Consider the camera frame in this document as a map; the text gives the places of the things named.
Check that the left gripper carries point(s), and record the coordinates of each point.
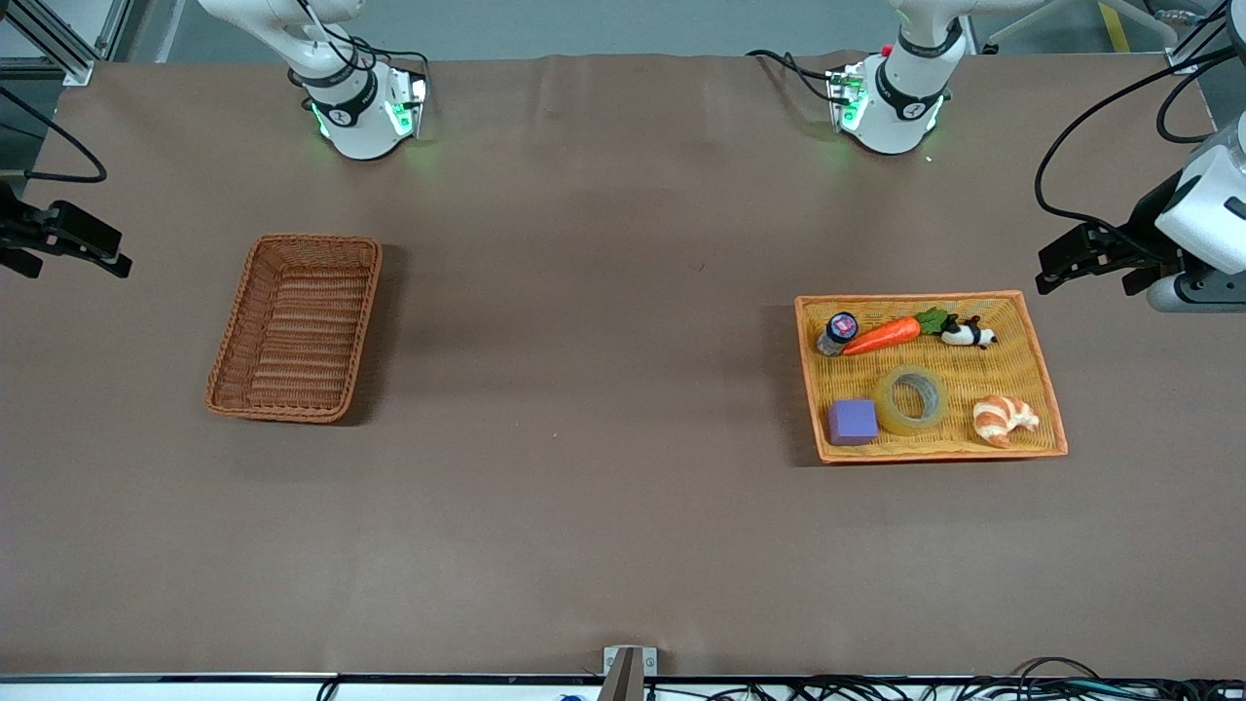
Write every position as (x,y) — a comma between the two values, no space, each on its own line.
(1146,220)

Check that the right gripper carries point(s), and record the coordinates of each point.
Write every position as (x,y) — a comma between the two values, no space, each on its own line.
(21,232)

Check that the clear yellowish tape roll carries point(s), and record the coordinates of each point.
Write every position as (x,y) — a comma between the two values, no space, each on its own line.
(891,414)

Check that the orange wicker basket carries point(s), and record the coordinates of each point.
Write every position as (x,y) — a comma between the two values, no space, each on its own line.
(1012,360)

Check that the brown wicker basket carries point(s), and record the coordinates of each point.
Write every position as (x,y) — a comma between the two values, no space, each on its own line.
(292,331)

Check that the black white panda toy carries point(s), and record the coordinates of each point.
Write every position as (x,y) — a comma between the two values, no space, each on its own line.
(964,335)

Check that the toy croissant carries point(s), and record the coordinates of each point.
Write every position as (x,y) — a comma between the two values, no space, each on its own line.
(998,419)

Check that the orange toy carrot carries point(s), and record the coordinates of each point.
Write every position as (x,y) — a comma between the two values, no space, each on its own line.
(886,335)

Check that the small bottle purple cap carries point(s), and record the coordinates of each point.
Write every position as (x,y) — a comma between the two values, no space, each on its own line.
(839,328)

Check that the purple foam block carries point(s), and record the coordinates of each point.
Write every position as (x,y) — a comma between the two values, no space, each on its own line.
(853,422)

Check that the brown table cover sheet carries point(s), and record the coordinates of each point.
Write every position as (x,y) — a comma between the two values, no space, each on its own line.
(623,487)

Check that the aluminium frame rail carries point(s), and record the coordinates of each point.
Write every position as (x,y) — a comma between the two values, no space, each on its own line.
(1183,60)
(58,49)

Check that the metal table edge bracket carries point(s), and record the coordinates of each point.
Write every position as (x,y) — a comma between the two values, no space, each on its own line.
(650,662)

